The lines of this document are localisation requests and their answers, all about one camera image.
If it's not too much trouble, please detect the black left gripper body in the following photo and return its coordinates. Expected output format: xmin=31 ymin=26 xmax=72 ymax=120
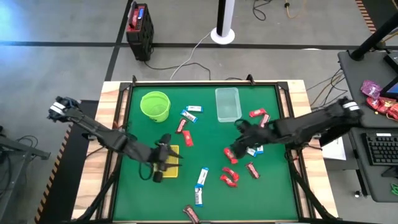
xmin=150 ymin=133 xmax=175 ymax=184

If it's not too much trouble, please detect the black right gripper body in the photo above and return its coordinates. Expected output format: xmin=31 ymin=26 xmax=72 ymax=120
xmin=231 ymin=119 xmax=277 ymax=151

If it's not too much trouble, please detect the yellow slotted plastic basket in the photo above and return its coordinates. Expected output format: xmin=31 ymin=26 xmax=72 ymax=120
xmin=161 ymin=144 xmax=180 ymax=179

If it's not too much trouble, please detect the red KitKat candy bar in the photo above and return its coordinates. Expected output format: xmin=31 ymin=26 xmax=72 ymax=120
xmin=220 ymin=174 xmax=238 ymax=188
xmin=221 ymin=167 xmax=240 ymax=183
xmin=249 ymin=108 xmax=267 ymax=118
xmin=223 ymin=147 xmax=239 ymax=165
xmin=182 ymin=130 xmax=194 ymax=147

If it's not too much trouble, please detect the red candy bar pair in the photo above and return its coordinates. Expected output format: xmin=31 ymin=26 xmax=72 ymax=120
xmin=258 ymin=113 xmax=271 ymax=129

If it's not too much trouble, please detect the brown candy bar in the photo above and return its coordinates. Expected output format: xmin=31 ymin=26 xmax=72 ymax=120
xmin=182 ymin=204 xmax=201 ymax=224
xmin=245 ymin=161 xmax=261 ymax=180
xmin=175 ymin=118 xmax=188 ymax=134

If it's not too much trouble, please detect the red candy bag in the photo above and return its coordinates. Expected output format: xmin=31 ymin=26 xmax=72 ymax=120
xmin=366 ymin=96 xmax=379 ymax=111
xmin=376 ymin=96 xmax=398 ymax=121

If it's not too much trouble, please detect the purple candy bag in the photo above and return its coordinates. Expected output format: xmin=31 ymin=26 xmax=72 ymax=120
xmin=360 ymin=80 xmax=382 ymax=100

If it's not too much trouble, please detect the clear plastic container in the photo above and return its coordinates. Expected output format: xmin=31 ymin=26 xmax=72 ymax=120
xmin=215 ymin=87 xmax=243 ymax=123

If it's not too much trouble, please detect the lime green plastic bucket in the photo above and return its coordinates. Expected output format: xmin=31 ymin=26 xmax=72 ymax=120
xmin=139 ymin=91 xmax=172 ymax=123

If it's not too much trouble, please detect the green table mat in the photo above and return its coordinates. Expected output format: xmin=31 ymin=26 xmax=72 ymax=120
xmin=112 ymin=84 xmax=299 ymax=222

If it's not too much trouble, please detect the white paper sheet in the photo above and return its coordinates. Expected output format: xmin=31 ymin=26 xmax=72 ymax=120
xmin=322 ymin=136 xmax=347 ymax=161

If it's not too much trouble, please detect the black hazard-striped floor mat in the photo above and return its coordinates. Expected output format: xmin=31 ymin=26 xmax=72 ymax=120
xmin=34 ymin=100 xmax=100 ymax=224

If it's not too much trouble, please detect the white pole stand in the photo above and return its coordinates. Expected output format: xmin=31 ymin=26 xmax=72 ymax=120
xmin=210 ymin=0 xmax=236 ymax=45

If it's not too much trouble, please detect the grey side desk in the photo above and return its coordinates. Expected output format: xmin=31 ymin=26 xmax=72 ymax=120
xmin=338 ymin=49 xmax=398 ymax=203

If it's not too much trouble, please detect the black and red toolbox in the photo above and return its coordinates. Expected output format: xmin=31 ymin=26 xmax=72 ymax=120
xmin=126 ymin=2 xmax=155 ymax=62

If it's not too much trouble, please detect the black keyboard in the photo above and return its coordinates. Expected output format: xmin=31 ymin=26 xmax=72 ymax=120
xmin=362 ymin=132 xmax=398 ymax=166

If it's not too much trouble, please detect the black slanted pole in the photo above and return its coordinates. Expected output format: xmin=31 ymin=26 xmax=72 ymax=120
xmin=349 ymin=12 xmax=398 ymax=62

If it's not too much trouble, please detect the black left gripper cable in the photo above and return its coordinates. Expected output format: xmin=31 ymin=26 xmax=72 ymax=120
xmin=138 ymin=162 xmax=155 ymax=182

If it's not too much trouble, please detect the white floor cable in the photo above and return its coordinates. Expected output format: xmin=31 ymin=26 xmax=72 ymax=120
xmin=170 ymin=30 xmax=213 ymax=80

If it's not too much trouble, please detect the black cable bundle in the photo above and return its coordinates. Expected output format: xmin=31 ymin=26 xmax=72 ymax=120
xmin=306 ymin=68 xmax=348 ymax=110

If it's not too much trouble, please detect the black coiled floor cable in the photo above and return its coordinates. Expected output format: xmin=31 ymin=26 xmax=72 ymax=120
xmin=252 ymin=0 xmax=274 ymax=22

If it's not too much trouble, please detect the yellow floor cable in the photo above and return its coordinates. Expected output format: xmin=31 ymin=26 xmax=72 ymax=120
xmin=284 ymin=0 xmax=307 ymax=19

